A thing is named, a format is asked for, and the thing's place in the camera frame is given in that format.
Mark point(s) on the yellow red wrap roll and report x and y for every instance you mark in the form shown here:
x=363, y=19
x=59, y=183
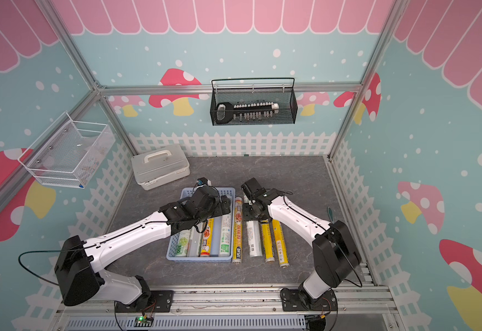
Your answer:
x=237, y=232

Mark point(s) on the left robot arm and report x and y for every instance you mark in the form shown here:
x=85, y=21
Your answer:
x=81, y=271

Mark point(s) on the yellow orange wrap roll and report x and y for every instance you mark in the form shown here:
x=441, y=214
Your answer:
x=267, y=241

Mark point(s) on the silver green wrap roll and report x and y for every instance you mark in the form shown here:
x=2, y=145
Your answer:
x=194, y=248

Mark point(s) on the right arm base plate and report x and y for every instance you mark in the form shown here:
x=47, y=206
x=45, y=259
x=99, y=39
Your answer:
x=295, y=300

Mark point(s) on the black socket bit holder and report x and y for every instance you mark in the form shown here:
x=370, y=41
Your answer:
x=228, y=112

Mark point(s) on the white clear wrap roll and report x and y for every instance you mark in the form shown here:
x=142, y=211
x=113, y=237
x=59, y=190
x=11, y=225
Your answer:
x=225, y=236

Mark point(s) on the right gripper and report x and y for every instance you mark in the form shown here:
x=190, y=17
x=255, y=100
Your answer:
x=246, y=212

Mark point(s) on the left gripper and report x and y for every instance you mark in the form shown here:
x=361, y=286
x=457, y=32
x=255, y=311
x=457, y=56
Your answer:
x=219, y=209

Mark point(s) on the light blue plastic basket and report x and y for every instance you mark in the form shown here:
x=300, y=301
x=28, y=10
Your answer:
x=214, y=257

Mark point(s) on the yellow red-end wrap roll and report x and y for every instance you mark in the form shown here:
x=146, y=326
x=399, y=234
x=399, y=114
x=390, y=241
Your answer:
x=207, y=238

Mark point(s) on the white plastic storage box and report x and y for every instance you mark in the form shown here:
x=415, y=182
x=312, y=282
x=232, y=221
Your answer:
x=159, y=167

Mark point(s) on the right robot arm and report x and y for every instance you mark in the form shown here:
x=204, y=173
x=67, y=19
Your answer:
x=335, y=253

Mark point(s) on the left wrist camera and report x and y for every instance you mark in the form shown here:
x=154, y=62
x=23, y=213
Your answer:
x=203, y=182

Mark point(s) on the white green wrap roll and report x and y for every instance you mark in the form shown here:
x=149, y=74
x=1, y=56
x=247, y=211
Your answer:
x=183, y=243

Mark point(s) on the yellow blue-label wrap roll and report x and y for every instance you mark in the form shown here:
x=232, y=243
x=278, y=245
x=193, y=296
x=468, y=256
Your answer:
x=280, y=244

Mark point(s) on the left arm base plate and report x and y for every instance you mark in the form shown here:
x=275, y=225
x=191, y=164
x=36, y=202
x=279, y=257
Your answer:
x=157, y=301

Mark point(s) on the white wire mesh basket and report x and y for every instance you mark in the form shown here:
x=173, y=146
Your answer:
x=68, y=153

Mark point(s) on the green handled tool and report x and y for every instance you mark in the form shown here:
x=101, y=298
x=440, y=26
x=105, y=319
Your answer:
x=330, y=214

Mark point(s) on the grey slotted cable duct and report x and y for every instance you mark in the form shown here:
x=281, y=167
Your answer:
x=217, y=322

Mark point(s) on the clear green wrap roll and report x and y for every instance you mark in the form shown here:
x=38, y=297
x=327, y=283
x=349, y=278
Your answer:
x=254, y=239

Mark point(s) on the black wire mesh basket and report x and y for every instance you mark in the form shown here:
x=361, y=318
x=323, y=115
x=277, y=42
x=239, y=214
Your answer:
x=253, y=101

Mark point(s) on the small green circuit board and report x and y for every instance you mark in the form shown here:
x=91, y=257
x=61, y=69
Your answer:
x=143, y=322

